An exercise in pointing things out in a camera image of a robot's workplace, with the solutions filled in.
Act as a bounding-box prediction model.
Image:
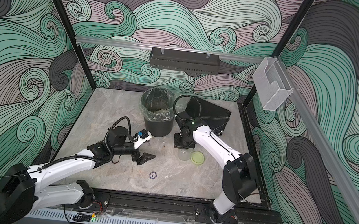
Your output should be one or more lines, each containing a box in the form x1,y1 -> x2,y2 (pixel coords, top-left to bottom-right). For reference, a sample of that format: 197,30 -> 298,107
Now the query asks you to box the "clear oatmeal jar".
177,148 -> 194,161

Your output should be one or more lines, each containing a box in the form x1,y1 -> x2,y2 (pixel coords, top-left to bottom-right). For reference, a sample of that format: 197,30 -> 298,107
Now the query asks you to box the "light green jar lid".
190,151 -> 205,166

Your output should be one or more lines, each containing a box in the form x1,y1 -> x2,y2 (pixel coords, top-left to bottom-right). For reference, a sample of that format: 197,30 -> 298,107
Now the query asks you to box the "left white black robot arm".
0,126 -> 155,224

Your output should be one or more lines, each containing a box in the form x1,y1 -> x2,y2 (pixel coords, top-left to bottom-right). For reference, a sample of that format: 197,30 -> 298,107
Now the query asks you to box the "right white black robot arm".
174,115 -> 258,224

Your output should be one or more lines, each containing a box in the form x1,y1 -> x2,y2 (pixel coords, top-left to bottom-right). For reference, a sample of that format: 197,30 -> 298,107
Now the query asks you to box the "black flat tray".
185,97 -> 231,136

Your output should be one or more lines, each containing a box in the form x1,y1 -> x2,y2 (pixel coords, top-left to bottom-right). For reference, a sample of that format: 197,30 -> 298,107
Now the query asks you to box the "black trash bin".
140,86 -> 179,140

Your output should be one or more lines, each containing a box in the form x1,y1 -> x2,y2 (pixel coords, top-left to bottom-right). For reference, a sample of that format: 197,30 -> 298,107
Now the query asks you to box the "clear green bin liner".
139,87 -> 182,123

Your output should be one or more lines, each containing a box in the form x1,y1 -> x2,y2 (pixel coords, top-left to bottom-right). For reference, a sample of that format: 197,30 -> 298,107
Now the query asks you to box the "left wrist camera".
133,130 -> 152,150

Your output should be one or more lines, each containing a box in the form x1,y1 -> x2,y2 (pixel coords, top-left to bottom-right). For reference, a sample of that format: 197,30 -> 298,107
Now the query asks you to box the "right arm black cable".
170,93 -> 231,135

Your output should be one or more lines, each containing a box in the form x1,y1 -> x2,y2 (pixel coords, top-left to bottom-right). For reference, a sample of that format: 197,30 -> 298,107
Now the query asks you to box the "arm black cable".
0,102 -> 133,224
170,93 -> 231,135

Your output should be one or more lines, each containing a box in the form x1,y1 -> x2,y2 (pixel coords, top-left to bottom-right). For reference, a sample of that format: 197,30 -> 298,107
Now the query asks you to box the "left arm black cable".
0,102 -> 133,224

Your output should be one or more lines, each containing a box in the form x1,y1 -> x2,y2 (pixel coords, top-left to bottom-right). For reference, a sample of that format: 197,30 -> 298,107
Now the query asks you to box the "black wall shelf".
149,48 -> 220,75

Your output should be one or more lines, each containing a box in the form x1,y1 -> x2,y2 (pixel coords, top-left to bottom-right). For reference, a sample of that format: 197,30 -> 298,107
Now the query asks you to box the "clear mesh wall holder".
252,57 -> 293,111

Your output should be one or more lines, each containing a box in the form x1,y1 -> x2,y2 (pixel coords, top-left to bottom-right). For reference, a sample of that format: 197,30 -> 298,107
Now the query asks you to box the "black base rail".
92,188 -> 282,224

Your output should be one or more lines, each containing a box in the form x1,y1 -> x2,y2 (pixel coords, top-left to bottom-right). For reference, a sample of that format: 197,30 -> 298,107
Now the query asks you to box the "aluminium back wall rail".
75,36 -> 264,63

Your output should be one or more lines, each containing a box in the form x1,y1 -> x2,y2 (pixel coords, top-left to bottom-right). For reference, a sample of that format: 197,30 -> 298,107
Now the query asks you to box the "aluminium wall rail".
75,36 -> 264,63
280,62 -> 359,224

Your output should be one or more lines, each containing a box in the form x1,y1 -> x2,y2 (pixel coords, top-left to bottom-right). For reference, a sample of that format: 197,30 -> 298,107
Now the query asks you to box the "aluminium right wall rail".
280,62 -> 359,224

